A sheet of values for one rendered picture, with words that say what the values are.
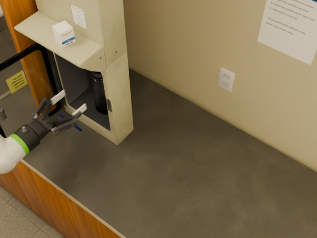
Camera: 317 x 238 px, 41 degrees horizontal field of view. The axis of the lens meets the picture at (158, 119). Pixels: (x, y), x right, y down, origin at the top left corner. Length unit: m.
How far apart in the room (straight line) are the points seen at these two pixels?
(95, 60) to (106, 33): 0.10
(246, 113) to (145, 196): 0.57
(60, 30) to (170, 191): 0.76
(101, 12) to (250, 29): 0.56
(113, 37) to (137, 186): 0.63
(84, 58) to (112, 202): 0.61
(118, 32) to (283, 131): 0.82
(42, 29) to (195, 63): 0.69
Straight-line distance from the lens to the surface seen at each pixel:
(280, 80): 1.69
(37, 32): 1.55
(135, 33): 2.04
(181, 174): 1.79
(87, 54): 1.43
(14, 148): 1.60
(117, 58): 1.55
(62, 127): 1.64
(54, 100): 1.75
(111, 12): 1.41
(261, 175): 1.83
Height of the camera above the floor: 2.47
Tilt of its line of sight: 51 degrees down
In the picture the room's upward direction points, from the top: straight up
